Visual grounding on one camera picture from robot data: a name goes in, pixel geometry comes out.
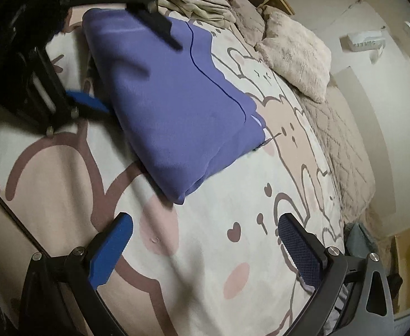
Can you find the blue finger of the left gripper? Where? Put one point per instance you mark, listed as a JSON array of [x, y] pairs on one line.
[[84, 99], [149, 15]]

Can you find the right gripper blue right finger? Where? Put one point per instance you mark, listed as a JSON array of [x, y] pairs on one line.
[[369, 307]]

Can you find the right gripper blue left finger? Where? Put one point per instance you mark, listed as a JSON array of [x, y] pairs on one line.
[[44, 309]]

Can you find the purple blue sweatshirt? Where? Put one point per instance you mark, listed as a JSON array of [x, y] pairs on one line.
[[182, 117]]

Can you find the grey lilac ribbed garment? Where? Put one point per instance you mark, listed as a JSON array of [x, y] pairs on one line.
[[316, 317]]

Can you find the folded beige garments stack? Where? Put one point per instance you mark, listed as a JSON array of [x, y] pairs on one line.
[[218, 13]]

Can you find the dark teal sweater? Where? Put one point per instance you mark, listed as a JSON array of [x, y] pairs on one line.
[[358, 240]]

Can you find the wooden shelf right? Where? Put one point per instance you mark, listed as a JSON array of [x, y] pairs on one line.
[[406, 272]]

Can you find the small beige quilted pillow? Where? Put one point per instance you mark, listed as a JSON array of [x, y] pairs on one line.
[[248, 20]]

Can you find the white fluffy pillow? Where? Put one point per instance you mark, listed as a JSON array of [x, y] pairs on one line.
[[295, 53]]

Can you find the cartoon bear print blanket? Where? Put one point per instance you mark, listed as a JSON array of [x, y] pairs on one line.
[[212, 266]]

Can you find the large beige quilted pillow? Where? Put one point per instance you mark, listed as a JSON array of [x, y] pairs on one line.
[[344, 149]]

